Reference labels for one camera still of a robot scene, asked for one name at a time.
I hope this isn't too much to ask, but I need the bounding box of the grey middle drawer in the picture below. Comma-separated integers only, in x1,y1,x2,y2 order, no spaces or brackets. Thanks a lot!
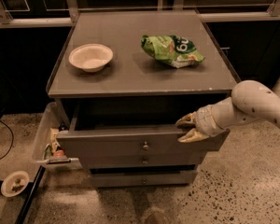
79,151,206,169

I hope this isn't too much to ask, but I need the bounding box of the green chip bag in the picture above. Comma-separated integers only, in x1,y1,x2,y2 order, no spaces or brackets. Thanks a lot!
141,35,204,68

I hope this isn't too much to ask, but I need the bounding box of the black cable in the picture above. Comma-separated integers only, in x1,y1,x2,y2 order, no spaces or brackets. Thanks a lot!
0,115,15,165

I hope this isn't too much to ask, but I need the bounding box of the clear plastic storage bin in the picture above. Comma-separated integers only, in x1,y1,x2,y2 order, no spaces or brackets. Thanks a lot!
32,103,82,172

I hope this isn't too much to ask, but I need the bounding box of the grey top drawer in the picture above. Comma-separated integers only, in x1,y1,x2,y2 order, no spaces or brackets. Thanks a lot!
57,105,229,159

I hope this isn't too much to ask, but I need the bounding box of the grey bottom drawer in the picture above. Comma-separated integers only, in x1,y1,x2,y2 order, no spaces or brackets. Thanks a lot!
90,170,197,188

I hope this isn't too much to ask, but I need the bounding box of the black floor bar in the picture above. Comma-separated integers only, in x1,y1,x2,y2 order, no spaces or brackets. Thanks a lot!
15,166,46,224

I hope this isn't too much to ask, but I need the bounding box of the grey drawer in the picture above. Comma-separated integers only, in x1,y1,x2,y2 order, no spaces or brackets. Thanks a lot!
79,151,206,169
57,105,229,159
90,170,197,188

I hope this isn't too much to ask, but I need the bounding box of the white bowl on cabinet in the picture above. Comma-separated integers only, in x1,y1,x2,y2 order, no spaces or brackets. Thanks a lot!
69,44,113,73

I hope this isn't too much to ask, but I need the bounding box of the metal railing frame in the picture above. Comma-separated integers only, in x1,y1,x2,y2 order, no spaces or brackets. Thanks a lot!
0,0,280,27

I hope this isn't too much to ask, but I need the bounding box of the grey drawer cabinet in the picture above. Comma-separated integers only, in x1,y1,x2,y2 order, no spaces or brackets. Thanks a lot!
47,10,239,177

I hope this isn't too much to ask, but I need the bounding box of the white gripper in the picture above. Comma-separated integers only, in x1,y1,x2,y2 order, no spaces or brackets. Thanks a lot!
175,105,225,143

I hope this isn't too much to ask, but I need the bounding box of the white plate on floor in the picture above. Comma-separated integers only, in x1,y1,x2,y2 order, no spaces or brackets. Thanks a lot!
1,171,30,198

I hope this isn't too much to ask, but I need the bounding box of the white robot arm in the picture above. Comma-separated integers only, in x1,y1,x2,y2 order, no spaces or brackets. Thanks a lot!
175,77,280,143

